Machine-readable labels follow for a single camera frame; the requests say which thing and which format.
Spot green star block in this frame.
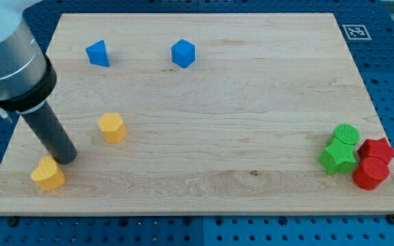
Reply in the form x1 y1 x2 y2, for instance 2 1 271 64
317 138 356 175

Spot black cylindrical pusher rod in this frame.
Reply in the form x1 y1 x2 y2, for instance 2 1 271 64
21 101 77 165

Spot red star block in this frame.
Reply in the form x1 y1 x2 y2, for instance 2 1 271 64
357 137 394 164

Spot light wooden board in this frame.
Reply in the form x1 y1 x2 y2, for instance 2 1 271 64
0 13 394 217

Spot white fiducial marker tag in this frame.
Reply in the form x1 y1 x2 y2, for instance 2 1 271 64
343 24 371 40

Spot yellow hexagon block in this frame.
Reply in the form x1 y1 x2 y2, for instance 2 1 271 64
98 113 127 144

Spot green cylinder block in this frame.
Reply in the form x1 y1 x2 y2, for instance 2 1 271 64
327 124 360 146

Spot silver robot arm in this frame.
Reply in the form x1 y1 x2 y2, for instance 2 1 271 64
0 0 56 124

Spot red cylinder block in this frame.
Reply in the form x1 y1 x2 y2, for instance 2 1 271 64
352 156 390 191

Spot blue cube block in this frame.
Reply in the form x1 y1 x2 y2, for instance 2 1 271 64
171 39 196 68

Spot yellow heart block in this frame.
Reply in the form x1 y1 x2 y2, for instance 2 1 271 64
30 156 66 191

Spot blue triangle block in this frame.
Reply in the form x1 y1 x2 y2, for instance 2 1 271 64
86 40 110 67

